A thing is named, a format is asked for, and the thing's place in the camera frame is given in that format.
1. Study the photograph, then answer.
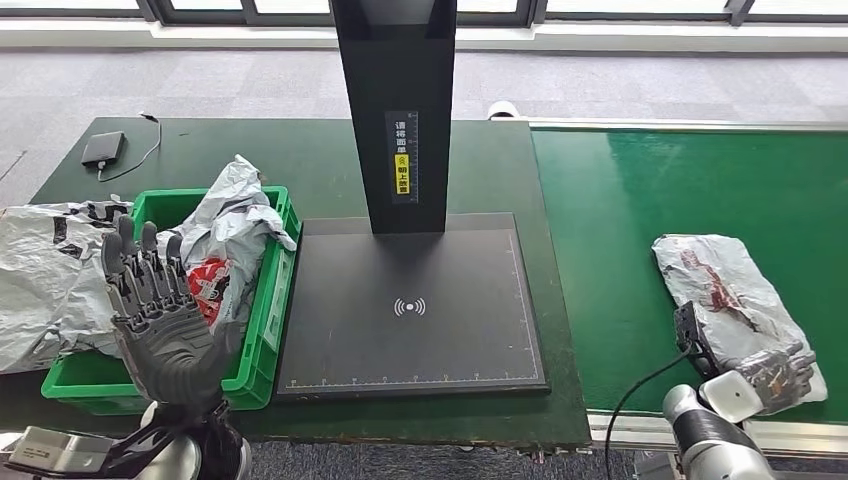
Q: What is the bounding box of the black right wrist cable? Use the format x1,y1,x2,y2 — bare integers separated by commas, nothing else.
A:
604,347,696,480

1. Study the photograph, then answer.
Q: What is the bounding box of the thin white cable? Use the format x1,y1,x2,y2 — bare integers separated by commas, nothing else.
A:
97,112,163,183

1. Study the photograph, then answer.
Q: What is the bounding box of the green plastic crate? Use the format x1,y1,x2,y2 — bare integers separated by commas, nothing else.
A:
40,185,303,415

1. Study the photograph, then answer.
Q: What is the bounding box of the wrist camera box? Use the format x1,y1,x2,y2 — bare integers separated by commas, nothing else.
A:
673,301,720,380
3,425,117,475

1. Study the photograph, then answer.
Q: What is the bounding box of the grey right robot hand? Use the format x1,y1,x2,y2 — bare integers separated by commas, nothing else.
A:
725,341,817,415

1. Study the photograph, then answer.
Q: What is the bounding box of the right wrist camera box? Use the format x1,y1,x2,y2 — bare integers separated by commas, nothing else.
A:
673,301,720,380

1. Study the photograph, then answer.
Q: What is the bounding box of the white conveyor roller end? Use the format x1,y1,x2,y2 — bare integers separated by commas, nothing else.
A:
486,100,528,122

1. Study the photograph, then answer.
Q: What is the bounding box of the yellow black scanner label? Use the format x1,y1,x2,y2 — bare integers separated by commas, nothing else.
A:
385,110,420,205

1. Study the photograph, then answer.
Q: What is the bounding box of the black inbound scanner machine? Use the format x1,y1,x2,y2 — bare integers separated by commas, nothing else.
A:
274,0,551,402

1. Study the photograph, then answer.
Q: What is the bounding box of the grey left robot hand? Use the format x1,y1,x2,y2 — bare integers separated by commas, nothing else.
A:
100,213,243,415

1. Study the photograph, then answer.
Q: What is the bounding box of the grey parcel with red-brown streak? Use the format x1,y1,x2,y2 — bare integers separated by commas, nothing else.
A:
652,233,829,417

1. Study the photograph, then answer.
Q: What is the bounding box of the green conveyor belt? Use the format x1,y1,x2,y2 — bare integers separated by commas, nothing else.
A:
531,127,848,425

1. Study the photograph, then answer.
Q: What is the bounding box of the white parcel with red logos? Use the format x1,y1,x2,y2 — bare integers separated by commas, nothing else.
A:
158,154,298,333

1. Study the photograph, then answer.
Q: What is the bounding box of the black power bank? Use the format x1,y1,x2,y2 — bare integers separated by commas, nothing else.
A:
80,131,127,168

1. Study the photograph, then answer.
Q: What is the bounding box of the white window sill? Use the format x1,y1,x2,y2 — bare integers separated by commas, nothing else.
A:
0,18,848,53

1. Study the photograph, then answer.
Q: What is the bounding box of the black window frame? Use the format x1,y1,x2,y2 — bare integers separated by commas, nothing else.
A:
0,0,848,26

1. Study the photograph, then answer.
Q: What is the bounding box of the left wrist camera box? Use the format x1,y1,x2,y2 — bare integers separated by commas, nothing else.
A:
3,425,117,475

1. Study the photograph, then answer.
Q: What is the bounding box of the large white black-printed bag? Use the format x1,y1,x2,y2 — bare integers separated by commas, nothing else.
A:
0,198,134,376

